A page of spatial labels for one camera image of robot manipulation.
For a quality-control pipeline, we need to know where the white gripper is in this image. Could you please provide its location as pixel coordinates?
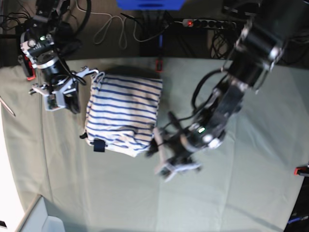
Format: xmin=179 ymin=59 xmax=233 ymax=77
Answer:
xmin=28 ymin=66 xmax=98 ymax=114
xmin=145 ymin=128 xmax=202 ymax=182

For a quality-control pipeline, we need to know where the blue white striped t-shirt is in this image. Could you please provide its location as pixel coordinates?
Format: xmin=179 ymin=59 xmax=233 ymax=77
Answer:
xmin=80 ymin=72 xmax=163 ymax=157

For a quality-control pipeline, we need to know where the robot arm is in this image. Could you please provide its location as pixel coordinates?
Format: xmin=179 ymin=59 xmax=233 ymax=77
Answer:
xmin=147 ymin=0 xmax=309 ymax=181
xmin=20 ymin=0 xmax=98 ymax=114

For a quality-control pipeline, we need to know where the orange clamp at left corner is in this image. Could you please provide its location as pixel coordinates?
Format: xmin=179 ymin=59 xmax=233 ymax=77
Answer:
xmin=18 ymin=55 xmax=36 ymax=81

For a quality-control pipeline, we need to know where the orange clamp at back centre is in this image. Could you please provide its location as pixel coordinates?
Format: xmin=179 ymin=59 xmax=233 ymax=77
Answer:
xmin=155 ymin=33 xmax=164 ymax=73

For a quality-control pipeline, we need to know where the green table cloth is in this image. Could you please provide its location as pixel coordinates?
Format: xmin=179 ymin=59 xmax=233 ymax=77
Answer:
xmin=0 ymin=66 xmax=309 ymax=232

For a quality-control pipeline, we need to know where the blue box on stand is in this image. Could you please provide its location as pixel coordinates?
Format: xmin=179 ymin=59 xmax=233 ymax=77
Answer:
xmin=116 ymin=0 xmax=185 ymax=11

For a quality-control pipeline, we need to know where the white bin at lower left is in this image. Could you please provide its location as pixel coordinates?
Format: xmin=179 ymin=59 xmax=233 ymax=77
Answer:
xmin=0 ymin=194 xmax=65 ymax=232

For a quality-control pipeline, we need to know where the black power strip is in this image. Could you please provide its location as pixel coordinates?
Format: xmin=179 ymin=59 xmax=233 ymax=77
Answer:
xmin=182 ymin=19 xmax=237 ymax=30

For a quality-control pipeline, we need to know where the orange clamp at right edge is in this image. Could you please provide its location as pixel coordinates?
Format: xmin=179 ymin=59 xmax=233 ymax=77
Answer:
xmin=294 ymin=166 xmax=309 ymax=177

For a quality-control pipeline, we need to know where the white looped cable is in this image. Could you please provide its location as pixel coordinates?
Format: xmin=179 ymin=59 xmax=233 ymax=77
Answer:
xmin=76 ymin=0 xmax=128 ymax=49

